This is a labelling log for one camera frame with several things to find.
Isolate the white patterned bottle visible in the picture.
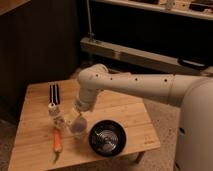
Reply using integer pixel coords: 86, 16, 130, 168
48, 103, 65, 130

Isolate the wooden table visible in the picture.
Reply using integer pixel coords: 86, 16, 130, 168
8, 83, 160, 171

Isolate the orange carrot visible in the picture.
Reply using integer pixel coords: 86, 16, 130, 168
53, 128, 63, 163

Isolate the wooden shelf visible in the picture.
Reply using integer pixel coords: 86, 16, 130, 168
92, 0, 213, 21

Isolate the vertical metal pole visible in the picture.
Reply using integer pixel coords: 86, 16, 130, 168
86, 0, 94, 42

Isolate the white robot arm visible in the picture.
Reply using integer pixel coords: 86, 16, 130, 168
74, 64, 213, 171

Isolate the black bowl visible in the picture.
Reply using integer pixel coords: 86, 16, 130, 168
88, 120, 127, 157

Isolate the clear plastic cup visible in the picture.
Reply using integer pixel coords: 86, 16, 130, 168
69, 117, 87, 138

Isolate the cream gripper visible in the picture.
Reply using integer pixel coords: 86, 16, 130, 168
68, 108, 83, 125

